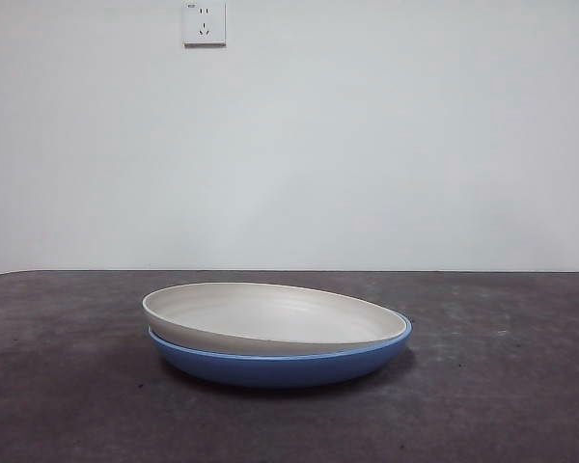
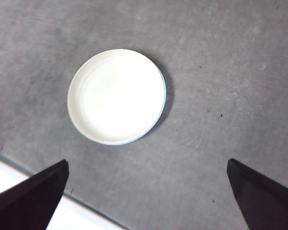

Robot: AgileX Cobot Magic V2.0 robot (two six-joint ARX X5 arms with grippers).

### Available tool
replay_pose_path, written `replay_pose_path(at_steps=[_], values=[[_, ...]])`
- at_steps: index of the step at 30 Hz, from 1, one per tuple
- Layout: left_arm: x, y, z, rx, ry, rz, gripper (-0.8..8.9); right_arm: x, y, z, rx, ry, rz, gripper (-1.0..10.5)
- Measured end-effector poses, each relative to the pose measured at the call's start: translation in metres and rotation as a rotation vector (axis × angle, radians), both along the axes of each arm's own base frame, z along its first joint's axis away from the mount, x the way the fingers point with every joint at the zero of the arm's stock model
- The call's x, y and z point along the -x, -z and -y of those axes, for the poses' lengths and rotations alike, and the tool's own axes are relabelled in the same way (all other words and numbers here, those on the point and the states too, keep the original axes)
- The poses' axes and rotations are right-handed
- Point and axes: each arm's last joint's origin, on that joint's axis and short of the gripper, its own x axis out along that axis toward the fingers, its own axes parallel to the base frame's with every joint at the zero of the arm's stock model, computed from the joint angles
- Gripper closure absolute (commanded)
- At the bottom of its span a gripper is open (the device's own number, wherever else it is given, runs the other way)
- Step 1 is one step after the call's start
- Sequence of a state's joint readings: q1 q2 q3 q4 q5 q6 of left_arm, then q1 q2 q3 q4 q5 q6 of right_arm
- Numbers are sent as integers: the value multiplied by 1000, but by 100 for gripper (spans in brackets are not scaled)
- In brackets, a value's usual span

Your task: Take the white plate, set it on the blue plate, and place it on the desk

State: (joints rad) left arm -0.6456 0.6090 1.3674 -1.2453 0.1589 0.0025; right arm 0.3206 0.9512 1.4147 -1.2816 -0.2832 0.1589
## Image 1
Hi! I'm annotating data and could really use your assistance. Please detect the white round plate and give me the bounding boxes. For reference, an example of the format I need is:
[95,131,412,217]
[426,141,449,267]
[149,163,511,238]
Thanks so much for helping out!
[142,281,411,357]

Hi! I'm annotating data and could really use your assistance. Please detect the blue round plate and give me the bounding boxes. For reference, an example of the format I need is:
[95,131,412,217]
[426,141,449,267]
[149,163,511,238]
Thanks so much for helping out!
[148,315,414,390]

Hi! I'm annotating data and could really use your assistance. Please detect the white wall socket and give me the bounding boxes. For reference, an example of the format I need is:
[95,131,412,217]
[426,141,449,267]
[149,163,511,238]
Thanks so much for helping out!
[182,0,227,48]

